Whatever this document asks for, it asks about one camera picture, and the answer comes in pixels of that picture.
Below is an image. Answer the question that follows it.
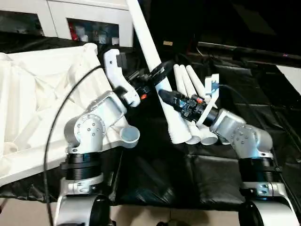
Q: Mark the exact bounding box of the white plastic table leg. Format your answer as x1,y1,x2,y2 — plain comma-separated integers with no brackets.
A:
185,65,232,145
126,0,193,145
179,65,220,145
173,64,203,145

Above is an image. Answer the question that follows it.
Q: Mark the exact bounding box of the black work mat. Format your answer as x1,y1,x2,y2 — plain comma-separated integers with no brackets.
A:
0,30,301,211

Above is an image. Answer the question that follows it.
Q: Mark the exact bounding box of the white flat board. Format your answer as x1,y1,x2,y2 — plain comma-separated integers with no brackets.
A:
275,65,301,95

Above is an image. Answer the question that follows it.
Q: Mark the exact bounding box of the white glass-door cabinet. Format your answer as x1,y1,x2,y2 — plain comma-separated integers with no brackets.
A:
0,0,135,48

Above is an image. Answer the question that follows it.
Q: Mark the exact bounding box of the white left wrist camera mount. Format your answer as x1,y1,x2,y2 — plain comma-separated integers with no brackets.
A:
103,48,142,108

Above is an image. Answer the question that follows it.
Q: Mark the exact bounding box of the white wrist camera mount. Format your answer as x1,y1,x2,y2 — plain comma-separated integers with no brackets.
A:
103,48,142,108
196,73,221,127

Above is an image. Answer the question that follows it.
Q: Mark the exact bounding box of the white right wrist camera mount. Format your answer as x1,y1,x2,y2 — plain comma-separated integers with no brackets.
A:
196,73,221,127

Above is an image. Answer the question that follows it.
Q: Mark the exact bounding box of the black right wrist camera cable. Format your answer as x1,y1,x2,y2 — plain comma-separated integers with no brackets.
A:
217,84,252,106

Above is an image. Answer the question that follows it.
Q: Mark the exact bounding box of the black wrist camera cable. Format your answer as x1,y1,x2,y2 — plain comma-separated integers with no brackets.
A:
217,84,252,106
43,65,105,226

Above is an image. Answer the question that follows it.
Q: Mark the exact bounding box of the black metal rail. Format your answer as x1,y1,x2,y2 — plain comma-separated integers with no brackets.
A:
197,41,301,69

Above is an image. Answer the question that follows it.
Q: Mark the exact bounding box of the black left wrist camera cable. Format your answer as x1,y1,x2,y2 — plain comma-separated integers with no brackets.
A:
43,65,105,226

